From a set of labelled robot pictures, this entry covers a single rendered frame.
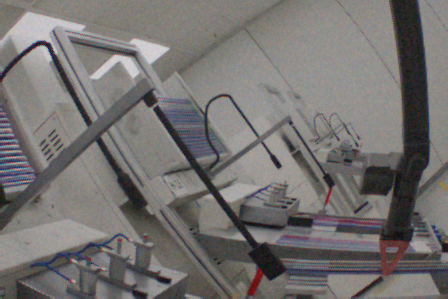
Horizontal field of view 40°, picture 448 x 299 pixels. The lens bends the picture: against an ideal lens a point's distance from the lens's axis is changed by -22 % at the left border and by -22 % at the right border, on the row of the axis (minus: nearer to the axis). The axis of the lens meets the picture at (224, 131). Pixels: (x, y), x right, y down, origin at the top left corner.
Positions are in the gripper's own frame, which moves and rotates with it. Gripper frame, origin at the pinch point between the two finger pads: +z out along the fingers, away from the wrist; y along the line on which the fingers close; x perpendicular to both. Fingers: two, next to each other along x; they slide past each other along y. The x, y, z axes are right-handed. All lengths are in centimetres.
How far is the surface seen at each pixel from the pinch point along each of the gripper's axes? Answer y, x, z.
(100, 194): -59, -73, -1
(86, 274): 51, -39, -4
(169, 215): -54, -52, 0
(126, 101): 45, -37, -24
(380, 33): -713, 33, -163
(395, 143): -716, 64, -31
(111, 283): 40, -39, -1
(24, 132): 18, -64, -17
